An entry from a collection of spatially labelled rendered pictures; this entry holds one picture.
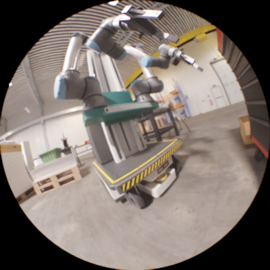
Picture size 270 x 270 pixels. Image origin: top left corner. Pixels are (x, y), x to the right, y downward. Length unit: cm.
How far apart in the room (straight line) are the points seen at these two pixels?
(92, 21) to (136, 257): 855
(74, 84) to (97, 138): 53
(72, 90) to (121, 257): 89
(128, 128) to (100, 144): 31
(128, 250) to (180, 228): 28
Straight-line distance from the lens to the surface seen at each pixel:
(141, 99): 78
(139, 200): 57
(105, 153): 84
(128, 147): 81
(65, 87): 52
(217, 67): 1138
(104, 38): 47
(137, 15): 31
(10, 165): 271
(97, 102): 53
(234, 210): 62
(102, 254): 63
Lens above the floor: 51
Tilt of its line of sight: 2 degrees down
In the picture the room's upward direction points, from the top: 20 degrees counter-clockwise
